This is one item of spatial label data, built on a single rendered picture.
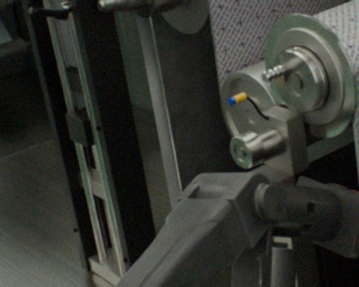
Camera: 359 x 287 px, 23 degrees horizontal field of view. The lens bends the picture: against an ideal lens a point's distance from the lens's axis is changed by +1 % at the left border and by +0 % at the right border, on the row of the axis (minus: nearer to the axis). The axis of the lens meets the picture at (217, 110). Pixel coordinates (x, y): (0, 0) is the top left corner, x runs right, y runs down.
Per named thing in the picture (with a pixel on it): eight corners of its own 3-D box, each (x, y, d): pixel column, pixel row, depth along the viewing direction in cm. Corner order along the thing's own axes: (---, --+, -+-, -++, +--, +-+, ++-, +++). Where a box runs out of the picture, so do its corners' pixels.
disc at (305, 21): (267, 115, 110) (260, 1, 104) (270, 114, 110) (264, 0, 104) (355, 155, 99) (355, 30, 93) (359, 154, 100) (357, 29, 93)
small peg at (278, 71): (266, 86, 100) (258, 78, 101) (284, 78, 102) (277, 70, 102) (269, 77, 99) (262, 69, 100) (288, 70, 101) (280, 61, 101)
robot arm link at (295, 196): (269, 176, 90) (230, 178, 94) (265, 246, 89) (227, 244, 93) (315, 184, 94) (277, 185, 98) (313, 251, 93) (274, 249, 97)
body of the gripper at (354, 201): (361, 260, 96) (314, 255, 91) (295, 231, 104) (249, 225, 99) (377, 201, 96) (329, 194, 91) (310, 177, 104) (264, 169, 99)
